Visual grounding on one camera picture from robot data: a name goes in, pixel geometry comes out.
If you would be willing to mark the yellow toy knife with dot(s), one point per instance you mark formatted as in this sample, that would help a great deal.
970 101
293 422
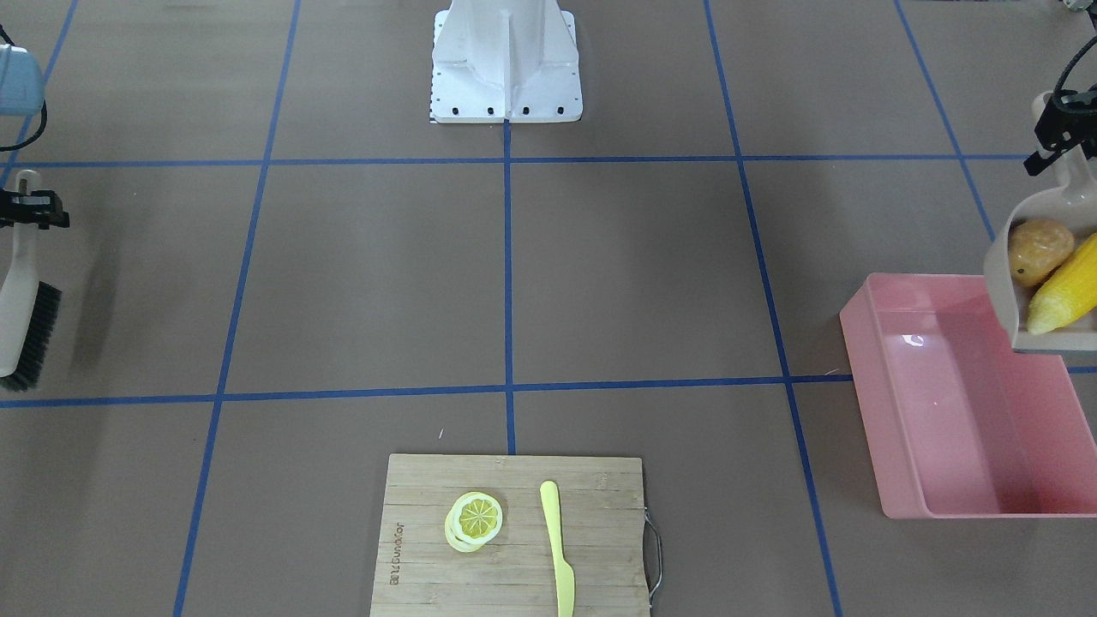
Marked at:
564 578

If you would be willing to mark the bamboo cutting board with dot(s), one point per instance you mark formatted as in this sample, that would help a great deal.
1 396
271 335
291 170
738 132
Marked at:
602 536

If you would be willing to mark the yellow lemon slice toy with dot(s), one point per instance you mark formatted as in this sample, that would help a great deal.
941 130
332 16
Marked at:
474 519

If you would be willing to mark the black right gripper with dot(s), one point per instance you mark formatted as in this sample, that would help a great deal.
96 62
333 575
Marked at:
32 209

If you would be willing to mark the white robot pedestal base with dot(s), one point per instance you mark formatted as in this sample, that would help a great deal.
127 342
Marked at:
505 62

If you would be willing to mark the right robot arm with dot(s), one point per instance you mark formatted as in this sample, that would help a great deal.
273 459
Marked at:
23 95

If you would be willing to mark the yellow toy corn cob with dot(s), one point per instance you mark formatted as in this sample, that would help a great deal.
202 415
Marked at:
1068 294

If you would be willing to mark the white hand brush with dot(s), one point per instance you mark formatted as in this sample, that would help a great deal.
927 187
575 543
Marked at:
29 307

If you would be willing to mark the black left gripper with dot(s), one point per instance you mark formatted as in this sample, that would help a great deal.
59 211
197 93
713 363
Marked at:
1065 126

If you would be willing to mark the brown toy potato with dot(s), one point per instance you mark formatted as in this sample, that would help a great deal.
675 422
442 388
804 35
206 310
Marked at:
1035 248

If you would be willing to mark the pink plastic bin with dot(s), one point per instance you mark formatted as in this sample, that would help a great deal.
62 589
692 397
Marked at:
958 425

